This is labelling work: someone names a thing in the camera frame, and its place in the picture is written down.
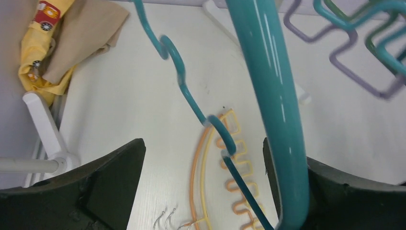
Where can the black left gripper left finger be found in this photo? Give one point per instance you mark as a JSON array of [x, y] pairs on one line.
[[96, 196]]

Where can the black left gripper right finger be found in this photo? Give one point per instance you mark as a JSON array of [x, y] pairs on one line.
[[342, 201]]

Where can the orange wavy hanger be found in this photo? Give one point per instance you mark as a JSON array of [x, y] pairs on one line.
[[200, 158]]

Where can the blue wavy hanger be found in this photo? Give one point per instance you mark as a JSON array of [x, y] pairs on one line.
[[260, 35], [386, 5]]

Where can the green wavy hanger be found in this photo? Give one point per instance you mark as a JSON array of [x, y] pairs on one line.
[[393, 15]]

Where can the yellow patterned cloth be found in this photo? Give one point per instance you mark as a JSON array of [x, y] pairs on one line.
[[37, 45]]

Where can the beige cloth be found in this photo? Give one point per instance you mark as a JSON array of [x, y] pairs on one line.
[[89, 28]]

